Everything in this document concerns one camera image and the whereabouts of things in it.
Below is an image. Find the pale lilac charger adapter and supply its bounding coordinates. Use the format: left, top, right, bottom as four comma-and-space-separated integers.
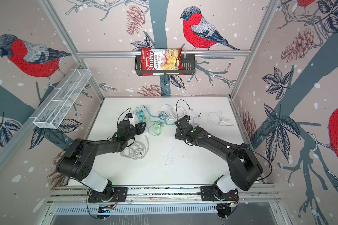
191, 117, 201, 127

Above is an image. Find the teal multi-head charging cable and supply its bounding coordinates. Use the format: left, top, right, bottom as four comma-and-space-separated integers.
133, 105, 175, 126

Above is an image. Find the white blue power strip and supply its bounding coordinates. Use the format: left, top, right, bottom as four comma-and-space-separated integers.
137, 111, 146, 123

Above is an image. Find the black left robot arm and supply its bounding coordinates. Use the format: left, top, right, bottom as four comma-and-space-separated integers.
56, 121, 146, 198

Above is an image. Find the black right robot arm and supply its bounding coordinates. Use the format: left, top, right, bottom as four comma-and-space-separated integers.
175, 118, 263, 194

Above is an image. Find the red chips bag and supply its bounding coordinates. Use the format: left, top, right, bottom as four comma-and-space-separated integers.
140, 48, 183, 76

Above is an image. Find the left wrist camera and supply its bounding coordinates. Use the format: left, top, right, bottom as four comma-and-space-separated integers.
125, 113, 135, 126

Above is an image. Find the grey power strip cord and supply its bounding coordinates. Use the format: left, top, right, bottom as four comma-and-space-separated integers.
120, 134, 150, 160

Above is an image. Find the white charger adapter with cable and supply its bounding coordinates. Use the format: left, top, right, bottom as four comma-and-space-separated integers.
207, 112, 234, 127

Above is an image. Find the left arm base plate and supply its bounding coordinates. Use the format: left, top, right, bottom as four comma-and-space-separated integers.
87, 187, 128, 203

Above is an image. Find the black wall basket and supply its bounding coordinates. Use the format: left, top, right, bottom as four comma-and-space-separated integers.
134, 55, 196, 76

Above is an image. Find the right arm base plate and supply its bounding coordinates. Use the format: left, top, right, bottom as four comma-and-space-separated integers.
197, 186, 239, 202

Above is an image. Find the white wire wall basket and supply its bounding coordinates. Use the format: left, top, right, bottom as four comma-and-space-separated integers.
33, 68, 92, 129

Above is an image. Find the aluminium front rail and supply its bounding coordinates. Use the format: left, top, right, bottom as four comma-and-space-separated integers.
46, 184, 281, 205

